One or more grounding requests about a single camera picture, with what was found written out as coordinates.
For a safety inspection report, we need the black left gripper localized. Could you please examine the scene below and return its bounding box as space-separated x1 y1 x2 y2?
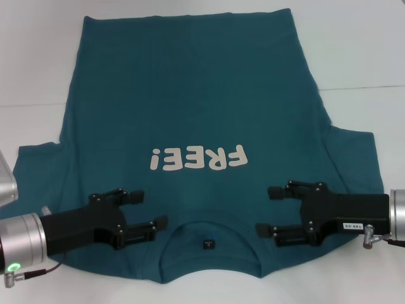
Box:
39 187 169 256

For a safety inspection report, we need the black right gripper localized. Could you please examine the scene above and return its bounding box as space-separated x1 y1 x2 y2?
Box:
255 179 390 248

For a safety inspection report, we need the teal T-shirt with FREE print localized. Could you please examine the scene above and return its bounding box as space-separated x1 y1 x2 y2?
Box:
14 8 389 281

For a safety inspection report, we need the right arm cable with plug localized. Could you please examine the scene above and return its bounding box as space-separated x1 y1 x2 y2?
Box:
362 224 405 250

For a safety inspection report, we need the arm cable with plug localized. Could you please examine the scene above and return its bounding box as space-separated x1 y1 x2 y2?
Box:
2 261 64 288
362 224 405 250

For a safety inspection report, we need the left arm cable with plug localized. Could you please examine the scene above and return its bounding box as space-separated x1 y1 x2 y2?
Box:
2 261 64 288

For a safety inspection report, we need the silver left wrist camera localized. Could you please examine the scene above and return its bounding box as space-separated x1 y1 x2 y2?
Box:
0 151 17 204

